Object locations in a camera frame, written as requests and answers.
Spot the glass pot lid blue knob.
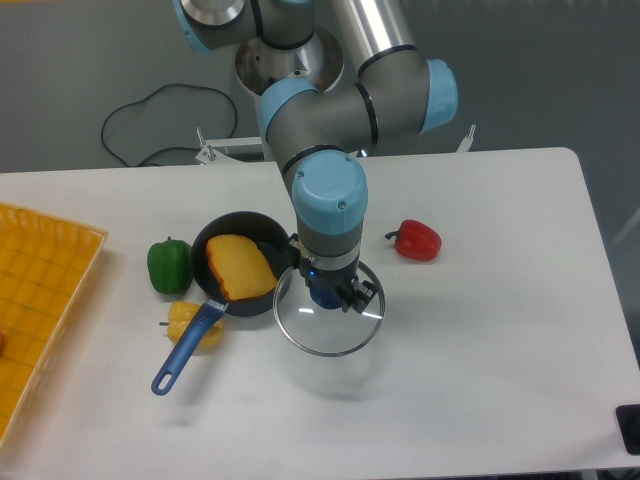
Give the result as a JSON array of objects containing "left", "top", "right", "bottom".
[{"left": 273, "top": 263, "right": 385, "bottom": 358}]

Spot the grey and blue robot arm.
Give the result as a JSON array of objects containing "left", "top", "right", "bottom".
[{"left": 174, "top": 1, "right": 458, "bottom": 312}]

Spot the black pan with blue handle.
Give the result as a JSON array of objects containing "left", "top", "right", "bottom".
[{"left": 151, "top": 211, "right": 288, "bottom": 396}]

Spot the yellow bread slice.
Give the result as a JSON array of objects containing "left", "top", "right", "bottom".
[{"left": 206, "top": 234, "right": 278, "bottom": 301}]

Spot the white table frame bracket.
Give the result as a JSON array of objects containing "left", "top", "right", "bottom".
[{"left": 195, "top": 127, "right": 270, "bottom": 165}]

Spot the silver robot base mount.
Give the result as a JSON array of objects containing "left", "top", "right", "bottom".
[{"left": 235, "top": 27, "right": 344, "bottom": 97}]

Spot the black object at table edge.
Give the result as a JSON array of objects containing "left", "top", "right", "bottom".
[{"left": 615, "top": 404, "right": 640, "bottom": 456}]

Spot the yellow bell pepper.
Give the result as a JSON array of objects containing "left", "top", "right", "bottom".
[{"left": 164, "top": 301, "right": 224, "bottom": 348}]

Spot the red bell pepper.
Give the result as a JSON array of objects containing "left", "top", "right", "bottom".
[{"left": 385, "top": 219, "right": 442, "bottom": 262}]

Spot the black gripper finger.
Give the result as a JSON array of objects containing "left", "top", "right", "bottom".
[{"left": 336, "top": 279, "right": 377, "bottom": 313}]

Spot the black cable on floor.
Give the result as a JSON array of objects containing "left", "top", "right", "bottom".
[{"left": 100, "top": 82, "right": 238, "bottom": 168}]

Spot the green bell pepper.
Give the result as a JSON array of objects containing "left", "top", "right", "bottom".
[{"left": 146, "top": 237, "right": 193, "bottom": 296}]

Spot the yellow plastic basket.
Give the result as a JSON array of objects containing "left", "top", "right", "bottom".
[{"left": 1, "top": 203, "right": 108, "bottom": 442}]

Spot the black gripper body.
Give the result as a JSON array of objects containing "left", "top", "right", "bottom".
[{"left": 286, "top": 233, "right": 361, "bottom": 290}]

